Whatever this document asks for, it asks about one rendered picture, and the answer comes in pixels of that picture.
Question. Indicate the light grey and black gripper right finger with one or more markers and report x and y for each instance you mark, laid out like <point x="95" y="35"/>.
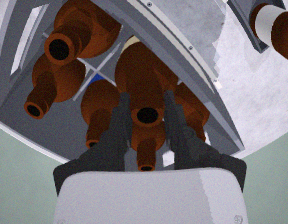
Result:
<point x="191" y="149"/>

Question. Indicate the brown glass bottle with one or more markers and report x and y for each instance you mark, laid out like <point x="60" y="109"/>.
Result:
<point x="84" y="31"/>
<point x="196" y="113"/>
<point x="145" y="77"/>
<point x="96" y="107"/>
<point x="270" y="24"/>
<point x="146" y="141"/>
<point x="53" y="83"/>

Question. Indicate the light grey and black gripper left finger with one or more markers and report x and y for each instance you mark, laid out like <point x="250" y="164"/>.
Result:
<point x="108" y="154"/>

